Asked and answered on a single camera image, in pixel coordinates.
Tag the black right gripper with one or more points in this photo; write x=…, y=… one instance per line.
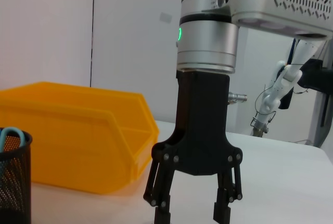
x=203, y=130

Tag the light blue scissors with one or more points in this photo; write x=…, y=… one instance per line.
x=10, y=131

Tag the black mesh pen holder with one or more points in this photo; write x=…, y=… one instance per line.
x=15, y=195

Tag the white black humanoid robot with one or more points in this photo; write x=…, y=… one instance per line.
x=275, y=89

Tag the yellow plastic bin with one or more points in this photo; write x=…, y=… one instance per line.
x=78, y=130

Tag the grey metal stand column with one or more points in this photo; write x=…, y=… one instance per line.
x=326, y=117

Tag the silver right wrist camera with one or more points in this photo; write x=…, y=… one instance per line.
x=286, y=0

